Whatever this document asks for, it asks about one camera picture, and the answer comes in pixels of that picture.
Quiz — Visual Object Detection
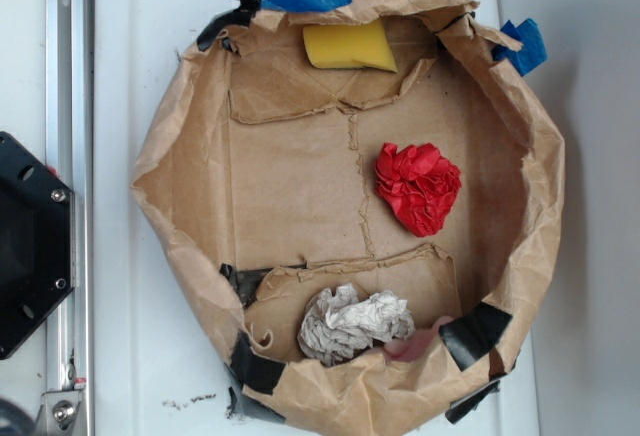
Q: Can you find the crumpled white paper ball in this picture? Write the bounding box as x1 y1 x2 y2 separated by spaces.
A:
297 283 415 367

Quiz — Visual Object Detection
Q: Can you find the yellow sponge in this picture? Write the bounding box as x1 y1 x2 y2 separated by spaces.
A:
303 19 398 73

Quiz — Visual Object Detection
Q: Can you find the blue tape strip right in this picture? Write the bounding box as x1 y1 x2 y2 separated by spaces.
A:
492 18 547 76

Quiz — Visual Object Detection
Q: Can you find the red paper ball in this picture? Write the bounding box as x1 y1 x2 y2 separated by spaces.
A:
375 143 462 237

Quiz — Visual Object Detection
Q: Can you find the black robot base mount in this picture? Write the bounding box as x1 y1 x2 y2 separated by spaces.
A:
0 132 73 360

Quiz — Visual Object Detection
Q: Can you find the pink crumpled paper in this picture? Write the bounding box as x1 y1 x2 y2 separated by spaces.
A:
382 316 454 362

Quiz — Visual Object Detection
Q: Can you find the aluminium extrusion rail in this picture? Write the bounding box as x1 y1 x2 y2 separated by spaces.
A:
38 0 95 435

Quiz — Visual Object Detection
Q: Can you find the brown paper bag bin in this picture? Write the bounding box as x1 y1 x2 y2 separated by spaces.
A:
132 0 565 435

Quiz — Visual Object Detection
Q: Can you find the white plastic tray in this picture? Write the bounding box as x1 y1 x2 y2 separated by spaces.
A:
91 0 541 436

